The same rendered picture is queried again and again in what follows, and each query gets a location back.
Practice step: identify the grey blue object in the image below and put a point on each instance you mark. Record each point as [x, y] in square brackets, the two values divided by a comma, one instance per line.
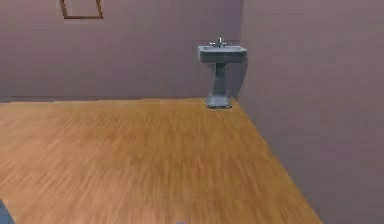
[4, 214]

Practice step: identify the grey pedestal sink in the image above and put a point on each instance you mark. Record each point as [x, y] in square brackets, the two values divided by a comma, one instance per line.
[220, 55]

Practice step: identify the brown framed wall picture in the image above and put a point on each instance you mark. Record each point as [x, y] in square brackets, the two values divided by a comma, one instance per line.
[81, 16]

